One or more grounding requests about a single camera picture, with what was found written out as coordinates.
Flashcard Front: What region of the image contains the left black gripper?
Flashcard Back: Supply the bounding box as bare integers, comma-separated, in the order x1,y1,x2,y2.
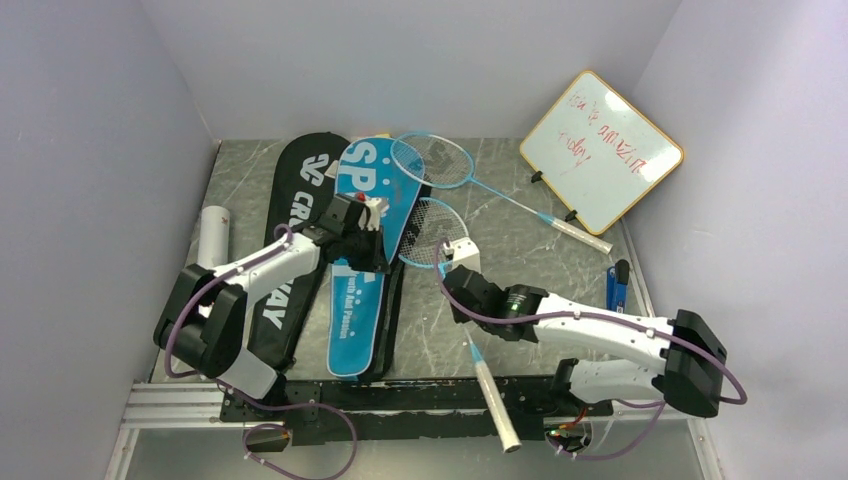
342,224,391,274

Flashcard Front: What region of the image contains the black racket cover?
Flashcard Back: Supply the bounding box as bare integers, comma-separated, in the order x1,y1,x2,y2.
248,132,350,371

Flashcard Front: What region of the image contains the blue racket cover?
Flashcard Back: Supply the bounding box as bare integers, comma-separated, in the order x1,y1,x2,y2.
327,137,420,381

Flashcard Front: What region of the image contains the white shuttlecock tube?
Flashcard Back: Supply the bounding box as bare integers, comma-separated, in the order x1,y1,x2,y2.
197,206,230,269

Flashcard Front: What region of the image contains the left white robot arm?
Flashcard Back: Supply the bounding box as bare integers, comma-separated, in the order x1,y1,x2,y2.
153,194,389,420

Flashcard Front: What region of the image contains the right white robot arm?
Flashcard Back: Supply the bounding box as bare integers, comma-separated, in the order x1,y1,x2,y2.
441,266,730,418

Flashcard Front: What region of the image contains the blue marker pen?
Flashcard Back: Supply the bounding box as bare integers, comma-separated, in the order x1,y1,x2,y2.
606,259,630,313

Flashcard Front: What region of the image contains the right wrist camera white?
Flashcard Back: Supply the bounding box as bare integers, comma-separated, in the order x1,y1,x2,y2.
440,237,481,273

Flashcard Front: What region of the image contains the whiteboard with orange frame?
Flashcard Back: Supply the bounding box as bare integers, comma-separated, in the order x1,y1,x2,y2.
519,70,684,236

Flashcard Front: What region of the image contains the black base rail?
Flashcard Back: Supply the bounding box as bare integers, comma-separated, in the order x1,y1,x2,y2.
219,375,614,446

